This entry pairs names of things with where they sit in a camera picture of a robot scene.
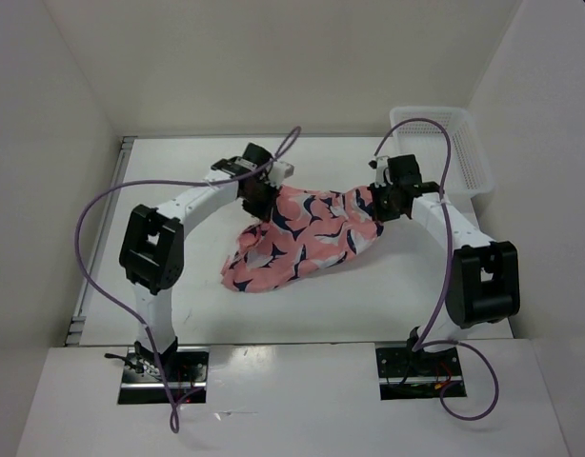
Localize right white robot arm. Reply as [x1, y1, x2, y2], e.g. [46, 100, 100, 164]
[370, 155, 520, 374]

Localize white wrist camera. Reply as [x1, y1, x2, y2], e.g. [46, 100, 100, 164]
[369, 156, 392, 188]
[266, 161, 294, 189]

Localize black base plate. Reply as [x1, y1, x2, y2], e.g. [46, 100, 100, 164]
[375, 342, 467, 401]
[117, 346, 210, 406]

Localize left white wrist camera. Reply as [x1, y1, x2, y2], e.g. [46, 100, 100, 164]
[266, 161, 294, 189]

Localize white plastic mesh basket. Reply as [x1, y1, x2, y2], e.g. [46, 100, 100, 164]
[390, 107, 494, 197]

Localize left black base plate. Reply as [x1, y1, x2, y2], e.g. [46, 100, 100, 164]
[117, 346, 210, 406]

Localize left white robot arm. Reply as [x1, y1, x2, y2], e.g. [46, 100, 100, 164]
[119, 143, 294, 381]

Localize aluminium rail table edge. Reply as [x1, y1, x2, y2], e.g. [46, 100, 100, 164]
[64, 136, 136, 348]

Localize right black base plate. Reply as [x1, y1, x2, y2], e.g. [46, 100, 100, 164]
[375, 342, 467, 401]

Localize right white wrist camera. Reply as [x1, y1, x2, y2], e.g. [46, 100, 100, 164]
[369, 156, 392, 188]

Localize pink shark print shorts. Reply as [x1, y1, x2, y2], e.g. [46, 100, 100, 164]
[221, 186, 383, 293]

